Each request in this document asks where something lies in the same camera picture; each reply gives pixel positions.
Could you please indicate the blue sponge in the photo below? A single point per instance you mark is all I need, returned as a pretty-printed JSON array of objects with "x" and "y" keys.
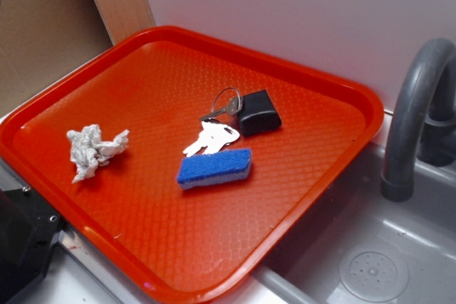
[{"x": 205, "y": 170}]

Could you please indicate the black box at left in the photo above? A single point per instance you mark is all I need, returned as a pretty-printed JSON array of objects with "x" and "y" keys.
[{"x": 30, "y": 227}]

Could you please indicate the red plastic tray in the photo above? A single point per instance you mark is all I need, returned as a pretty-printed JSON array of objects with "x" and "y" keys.
[{"x": 187, "y": 246}]

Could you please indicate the sink drain cover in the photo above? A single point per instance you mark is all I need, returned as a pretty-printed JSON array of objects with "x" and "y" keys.
[{"x": 373, "y": 272}]

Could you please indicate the grey sink basin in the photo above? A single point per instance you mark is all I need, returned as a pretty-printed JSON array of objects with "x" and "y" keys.
[{"x": 303, "y": 267}]

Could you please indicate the silver keys with black fob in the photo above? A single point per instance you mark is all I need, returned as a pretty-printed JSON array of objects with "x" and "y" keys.
[{"x": 233, "y": 115}]

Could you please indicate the crumpled white paper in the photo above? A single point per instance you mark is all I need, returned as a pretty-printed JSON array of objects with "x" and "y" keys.
[{"x": 89, "y": 151}]

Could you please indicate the grey faucet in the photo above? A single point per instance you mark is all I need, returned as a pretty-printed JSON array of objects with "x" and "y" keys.
[{"x": 423, "y": 123}]

